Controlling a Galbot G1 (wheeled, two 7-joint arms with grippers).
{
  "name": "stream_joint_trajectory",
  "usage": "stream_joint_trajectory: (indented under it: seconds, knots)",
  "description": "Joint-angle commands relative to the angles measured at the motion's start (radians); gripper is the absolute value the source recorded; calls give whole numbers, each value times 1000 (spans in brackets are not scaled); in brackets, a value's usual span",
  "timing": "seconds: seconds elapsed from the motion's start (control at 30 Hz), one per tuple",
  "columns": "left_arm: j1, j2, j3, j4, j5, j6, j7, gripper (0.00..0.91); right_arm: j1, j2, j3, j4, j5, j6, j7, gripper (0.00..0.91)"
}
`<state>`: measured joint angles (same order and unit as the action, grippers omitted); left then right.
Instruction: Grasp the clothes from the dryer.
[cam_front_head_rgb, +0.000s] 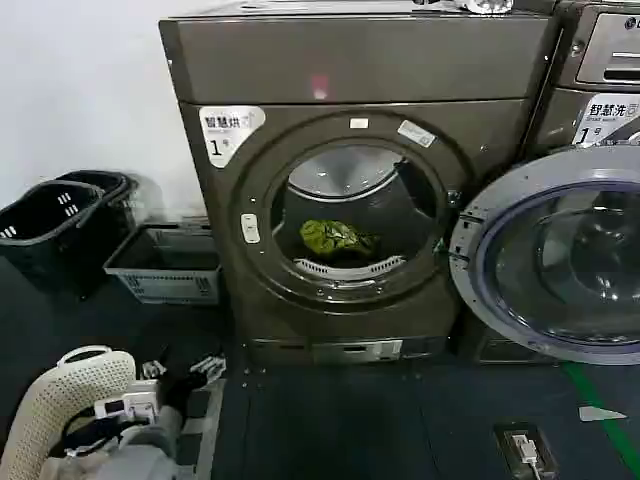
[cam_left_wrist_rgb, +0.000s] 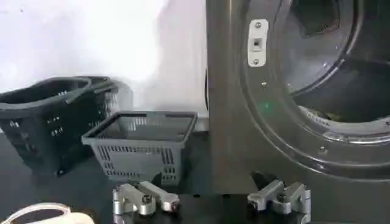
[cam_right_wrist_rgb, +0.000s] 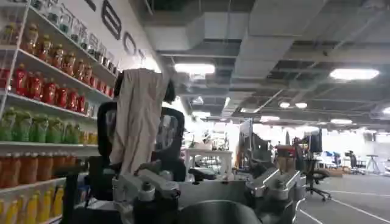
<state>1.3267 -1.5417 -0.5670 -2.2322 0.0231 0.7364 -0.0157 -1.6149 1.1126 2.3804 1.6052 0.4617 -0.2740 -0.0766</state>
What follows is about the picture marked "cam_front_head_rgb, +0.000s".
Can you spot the dark grey slatted crate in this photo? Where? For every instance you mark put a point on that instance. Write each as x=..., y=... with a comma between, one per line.
x=202, y=430

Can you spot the large black plastic basket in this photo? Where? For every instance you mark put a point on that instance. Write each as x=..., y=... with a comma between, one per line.
x=45, y=235

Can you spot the white perforated laundry basket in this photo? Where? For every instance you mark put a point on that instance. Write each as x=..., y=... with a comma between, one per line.
x=55, y=395

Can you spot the white arrow floor sticker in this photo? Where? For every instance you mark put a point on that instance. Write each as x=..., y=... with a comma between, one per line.
x=597, y=413

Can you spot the small black plastic basket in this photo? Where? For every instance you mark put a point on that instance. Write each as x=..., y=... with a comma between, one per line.
x=107, y=187

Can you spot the grey washing machine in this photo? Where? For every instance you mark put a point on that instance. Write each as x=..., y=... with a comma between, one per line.
x=570, y=100

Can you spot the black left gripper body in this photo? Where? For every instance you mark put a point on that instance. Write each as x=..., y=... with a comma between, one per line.
x=182, y=390

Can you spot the black floor socket box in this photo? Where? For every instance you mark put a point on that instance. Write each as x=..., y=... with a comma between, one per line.
x=525, y=450

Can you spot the grey plastic crate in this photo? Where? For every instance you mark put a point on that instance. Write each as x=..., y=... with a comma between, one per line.
x=165, y=285

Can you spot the round glass dryer door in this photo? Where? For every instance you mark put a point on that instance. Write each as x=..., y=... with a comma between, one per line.
x=560, y=250

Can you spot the crumpled silver object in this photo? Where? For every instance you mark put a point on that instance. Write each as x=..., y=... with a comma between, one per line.
x=482, y=5

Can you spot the green crumpled garment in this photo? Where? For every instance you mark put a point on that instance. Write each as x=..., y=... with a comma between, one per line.
x=335, y=237

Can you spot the grey dryer with round opening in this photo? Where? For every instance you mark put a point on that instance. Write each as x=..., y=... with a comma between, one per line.
x=360, y=70

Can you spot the green floor tape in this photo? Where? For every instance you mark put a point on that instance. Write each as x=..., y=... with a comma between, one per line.
x=607, y=425

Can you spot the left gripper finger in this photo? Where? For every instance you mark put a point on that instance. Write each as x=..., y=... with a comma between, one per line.
x=154, y=369
x=210, y=365

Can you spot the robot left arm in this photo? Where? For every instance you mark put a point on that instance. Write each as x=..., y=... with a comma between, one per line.
x=135, y=450

